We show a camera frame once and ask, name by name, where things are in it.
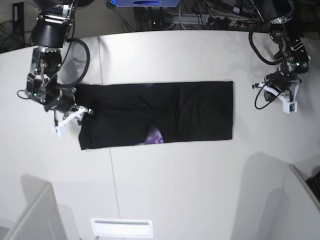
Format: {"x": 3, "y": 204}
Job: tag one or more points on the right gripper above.
{"x": 63, "y": 100}

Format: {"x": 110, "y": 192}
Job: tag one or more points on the black T-shirt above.
{"x": 125, "y": 114}

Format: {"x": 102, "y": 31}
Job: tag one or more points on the white partition panel right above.
{"x": 292, "y": 212}

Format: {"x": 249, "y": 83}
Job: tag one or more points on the white partition panel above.
{"x": 292, "y": 212}
{"x": 40, "y": 219}

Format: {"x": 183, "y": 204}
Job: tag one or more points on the blue box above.
{"x": 145, "y": 3}

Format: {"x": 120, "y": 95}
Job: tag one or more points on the white partition panel left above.
{"x": 40, "y": 219}

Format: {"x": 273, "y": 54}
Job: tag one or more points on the black keyboard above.
{"x": 314, "y": 184}

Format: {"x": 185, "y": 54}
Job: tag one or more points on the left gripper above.
{"x": 277, "y": 81}

